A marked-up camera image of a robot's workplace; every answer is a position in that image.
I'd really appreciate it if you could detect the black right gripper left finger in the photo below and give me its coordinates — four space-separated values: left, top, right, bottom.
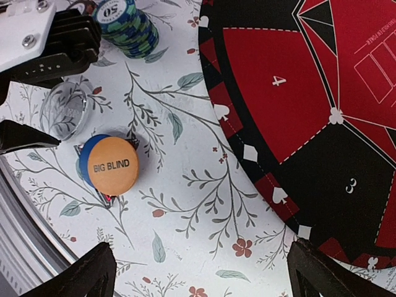
23 242 117 297

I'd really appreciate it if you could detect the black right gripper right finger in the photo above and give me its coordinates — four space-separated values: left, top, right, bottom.
287 238 395 297

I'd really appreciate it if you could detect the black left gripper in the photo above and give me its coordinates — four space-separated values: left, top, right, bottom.
1 9 101 155

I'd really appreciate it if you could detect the blue small blind button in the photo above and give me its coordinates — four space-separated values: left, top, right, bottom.
79 134 110 187

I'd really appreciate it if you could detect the orange big blind button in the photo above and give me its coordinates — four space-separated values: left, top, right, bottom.
87 137 139 196

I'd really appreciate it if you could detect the blue green 50 chip stack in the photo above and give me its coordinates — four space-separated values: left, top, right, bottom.
92 0 159 59

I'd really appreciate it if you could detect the clear acrylic round disc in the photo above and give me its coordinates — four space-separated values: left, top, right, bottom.
39 81 89 141

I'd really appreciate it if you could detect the black triangular dealer plate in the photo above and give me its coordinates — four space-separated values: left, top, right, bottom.
74 134 140 209

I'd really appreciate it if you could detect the round red black poker mat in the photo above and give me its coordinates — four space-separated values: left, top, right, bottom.
199 1 395 269

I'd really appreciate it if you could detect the front aluminium rail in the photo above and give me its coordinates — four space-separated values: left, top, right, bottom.
1 157 79 296

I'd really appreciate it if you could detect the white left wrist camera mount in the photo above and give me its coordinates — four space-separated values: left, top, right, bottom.
1 1 56 72

